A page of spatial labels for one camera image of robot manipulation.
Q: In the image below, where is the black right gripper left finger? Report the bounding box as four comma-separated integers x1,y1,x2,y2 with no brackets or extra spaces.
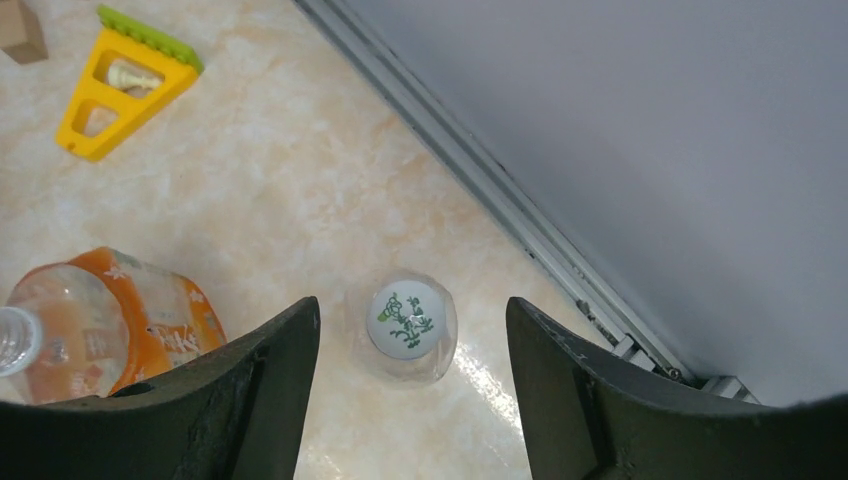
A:
1,297,321,479

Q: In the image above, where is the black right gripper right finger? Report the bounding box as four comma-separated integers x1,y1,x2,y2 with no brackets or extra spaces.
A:
505,297,847,479

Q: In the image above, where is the orange tea bottle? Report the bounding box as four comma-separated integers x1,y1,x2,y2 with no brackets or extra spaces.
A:
1,247,227,405

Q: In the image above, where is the blue label water bottle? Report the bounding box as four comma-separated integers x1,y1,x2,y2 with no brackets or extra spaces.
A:
344,268,458,388

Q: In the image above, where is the white cap of water bottle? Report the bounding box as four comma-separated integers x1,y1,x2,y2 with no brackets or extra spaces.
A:
366,279,447,360

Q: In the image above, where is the yellow triangle toy block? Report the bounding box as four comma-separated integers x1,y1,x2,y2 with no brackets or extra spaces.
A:
56,28,201,162

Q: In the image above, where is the green lego brick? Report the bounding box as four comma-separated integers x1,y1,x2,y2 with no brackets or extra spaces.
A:
96,4,205,74

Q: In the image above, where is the wooden block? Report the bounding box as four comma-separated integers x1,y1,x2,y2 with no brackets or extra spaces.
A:
1,0,49,65

